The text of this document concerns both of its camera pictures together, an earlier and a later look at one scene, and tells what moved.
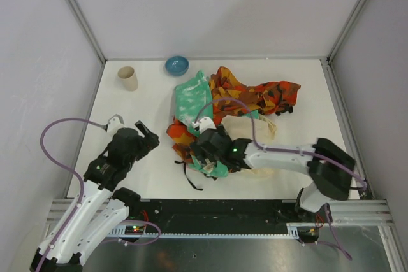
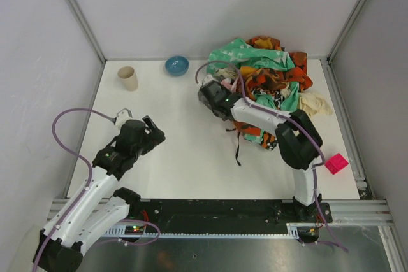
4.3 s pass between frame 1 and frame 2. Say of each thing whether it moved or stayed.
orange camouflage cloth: moved
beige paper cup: stayed
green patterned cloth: moved
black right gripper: moved
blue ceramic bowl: stayed
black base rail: stayed
